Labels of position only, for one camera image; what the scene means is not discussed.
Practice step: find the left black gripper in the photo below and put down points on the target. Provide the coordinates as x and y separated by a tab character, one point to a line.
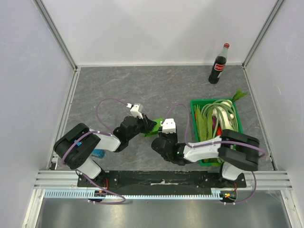
148	124

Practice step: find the green paper box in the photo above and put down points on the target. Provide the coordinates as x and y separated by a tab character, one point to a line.
155	129

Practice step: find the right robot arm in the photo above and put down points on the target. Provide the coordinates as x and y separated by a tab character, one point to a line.
239	152

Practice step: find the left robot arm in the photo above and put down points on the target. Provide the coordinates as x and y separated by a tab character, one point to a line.
76	146

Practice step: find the blue small box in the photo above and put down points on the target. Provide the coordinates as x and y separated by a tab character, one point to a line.
99	153

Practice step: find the green plastic tray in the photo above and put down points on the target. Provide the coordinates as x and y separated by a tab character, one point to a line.
236	123

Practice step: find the purple onion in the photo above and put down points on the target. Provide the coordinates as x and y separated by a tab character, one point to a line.
214	120

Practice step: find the green long beans bundle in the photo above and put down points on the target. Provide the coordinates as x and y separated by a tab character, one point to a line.
206	132

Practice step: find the orange carrot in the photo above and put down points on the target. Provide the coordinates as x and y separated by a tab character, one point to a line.
218	131

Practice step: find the cola glass bottle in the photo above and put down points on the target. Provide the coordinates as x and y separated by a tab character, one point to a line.
219	64

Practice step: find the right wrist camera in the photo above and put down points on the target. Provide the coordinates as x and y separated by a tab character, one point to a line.
168	126

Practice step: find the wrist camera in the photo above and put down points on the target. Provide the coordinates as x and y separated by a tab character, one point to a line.
135	110
168	126

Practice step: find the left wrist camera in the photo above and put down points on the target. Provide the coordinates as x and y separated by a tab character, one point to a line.
135	110

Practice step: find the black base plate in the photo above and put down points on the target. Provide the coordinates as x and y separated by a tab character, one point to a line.
166	182

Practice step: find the grey cable duct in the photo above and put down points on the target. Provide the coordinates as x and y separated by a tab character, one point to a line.
92	194

